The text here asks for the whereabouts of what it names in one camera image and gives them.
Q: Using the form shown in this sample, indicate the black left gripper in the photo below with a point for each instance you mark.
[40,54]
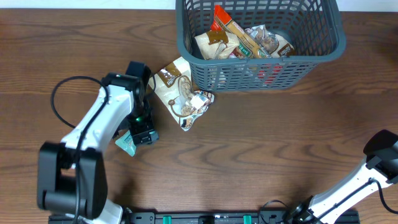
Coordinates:
[138,129]

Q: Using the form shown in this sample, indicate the teal packet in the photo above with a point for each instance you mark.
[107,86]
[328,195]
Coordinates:
[126,143]

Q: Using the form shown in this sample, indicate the beige snack bag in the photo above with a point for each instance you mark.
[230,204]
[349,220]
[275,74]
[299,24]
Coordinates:
[216,44]
[173,85]
[273,44]

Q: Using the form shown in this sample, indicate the red orange pasta packet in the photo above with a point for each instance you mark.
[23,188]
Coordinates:
[247,48]

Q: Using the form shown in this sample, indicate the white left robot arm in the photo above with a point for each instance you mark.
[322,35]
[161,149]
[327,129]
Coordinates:
[71,174]

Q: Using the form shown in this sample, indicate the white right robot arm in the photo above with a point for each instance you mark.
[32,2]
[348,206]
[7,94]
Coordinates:
[377,171]

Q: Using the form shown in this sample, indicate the dark grey plastic basket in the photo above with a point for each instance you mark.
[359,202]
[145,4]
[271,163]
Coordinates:
[314,29]

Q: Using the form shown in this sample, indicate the black rail base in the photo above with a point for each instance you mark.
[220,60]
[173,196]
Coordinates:
[233,217]

